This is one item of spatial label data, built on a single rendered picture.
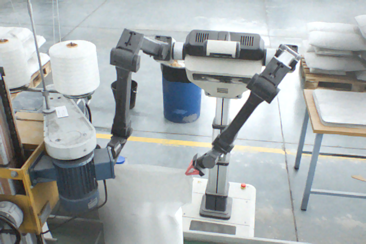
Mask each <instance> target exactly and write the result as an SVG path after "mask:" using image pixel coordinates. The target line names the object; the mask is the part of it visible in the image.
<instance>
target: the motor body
mask: <svg viewBox="0 0 366 244"><path fill-rule="evenodd" d="M93 156H94V150H93V151H92V152H91V153H89V154H87V155H86V156H85V157H83V158H80V159H79V160H76V161H62V160H58V159H56V158H54V157H52V163H53V166H54V169H55V173H56V179H57V180H56V184H57V187H58V193H59V196H58V198H60V203H61V206H62V208H63V209H64V210H65V211H67V212H68V213H70V214H74V215H80V214H85V213H87V212H90V211H92V210H93V209H94V208H95V207H96V205H97V204H98V203H99V200H100V193H99V184H98V182H97V181H96V180H95V179H94V174H93V166H92V158H93ZM56 169H57V171H58V177H59V180H58V178H57V172H56Z"/></svg>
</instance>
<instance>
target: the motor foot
mask: <svg viewBox="0 0 366 244"><path fill-rule="evenodd" d="M28 172H29V177H30V181H31V185H32V186H34V187H35V186H36V184H37V183H38V182H47V181H56V180H57V179H56V173H55V169H54V166H53V163H52V157H50V156H46V155H45V153H44V151H43V150H42V151H41V152H40V153H39V154H38V155H37V157H36V158H35V160H34V161H33V163H31V164H30V166H29V168H28ZM56 172H57V178H58V180H59V177H58V171H57V169H56Z"/></svg>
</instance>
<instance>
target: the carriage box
mask: <svg viewBox="0 0 366 244"><path fill-rule="evenodd" d="M16 120H17V124H18V128H19V133H20V137H21V143H22V147H23V150H24V153H25V157H26V163H25V164H24V165H23V166H22V168H21V169H15V168H9V169H2V168H0V178H7V179H19V180H23V182H24V186H25V187H23V185H22V186H21V188H20V189H19V191H18V192H17V194H16V195H14V196H12V195H6V194H0V202H11V203H14V204H16V205H17V206H19V207H20V209H21V210H22V212H23V219H22V220H23V221H22V222H21V224H20V226H19V227H18V229H19V231H20V232H24V233H29V234H37V235H39V234H41V229H42V228H43V226H44V224H45V222H46V220H47V219H48V217H49V215H50V214H51V212H52V210H53V208H54V206H55V205H56V203H57V202H58V201H59V198H58V196H59V193H58V187H57V184H56V181H47V182H38V183H37V184H36V186H35V187H34V186H32V185H31V180H30V177H29V172H28V168H29V166H30V165H31V163H33V161H34V160H35V158H36V157H37V155H38V154H39V153H40V152H41V151H42V150H43V151H44V153H45V155H46V156H50V155H49V154H47V152H46V148H45V145H44V120H39V119H25V118H16ZM49 202H50V205H51V212H50V214H49V215H48V216H47V219H46V220H45V222H44V223H43V225H42V221H41V215H42V213H43V211H44V210H45V207H46V206H47V204H48V203H49Z"/></svg>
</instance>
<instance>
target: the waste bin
mask: <svg viewBox="0 0 366 244"><path fill-rule="evenodd" d="M160 68H161V73H162V96H163V115H164V116H165V117H166V119H167V120H169V121H171V122H174V123H190V122H193V121H195V120H197V119H198V118H199V117H200V110H201V100H202V88H200V87H198V86H196V85H195V84H194V83H193V82H191V81H190V80H188V78H187V74H186V69H185V66H172V65H168V64H166V63H160Z"/></svg>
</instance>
